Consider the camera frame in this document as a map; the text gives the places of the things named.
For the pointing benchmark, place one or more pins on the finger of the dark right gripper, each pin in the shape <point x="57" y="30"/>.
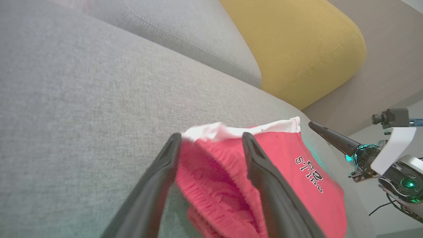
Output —
<point x="337" y="140"/>

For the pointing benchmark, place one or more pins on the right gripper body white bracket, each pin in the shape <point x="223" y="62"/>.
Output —
<point x="393" y="148"/>

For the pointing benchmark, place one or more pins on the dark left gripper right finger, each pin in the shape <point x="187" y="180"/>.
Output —
<point x="281" y="205"/>

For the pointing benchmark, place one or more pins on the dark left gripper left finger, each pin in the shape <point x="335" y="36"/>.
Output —
<point x="148" y="195"/>

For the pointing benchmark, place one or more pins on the red shorts white trim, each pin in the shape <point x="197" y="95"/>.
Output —
<point x="218" y="178"/>

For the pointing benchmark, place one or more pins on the yellow sofa cushion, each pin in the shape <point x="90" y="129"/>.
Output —
<point x="297" y="49"/>

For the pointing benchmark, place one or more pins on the grey fabric sofa seat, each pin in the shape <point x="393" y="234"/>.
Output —
<point x="82" y="115"/>

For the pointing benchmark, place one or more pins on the grey sofa back cushion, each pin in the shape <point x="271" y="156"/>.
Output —
<point x="185" y="29"/>

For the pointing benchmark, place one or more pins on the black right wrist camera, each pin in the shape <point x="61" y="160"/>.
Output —
<point x="395" y="117"/>

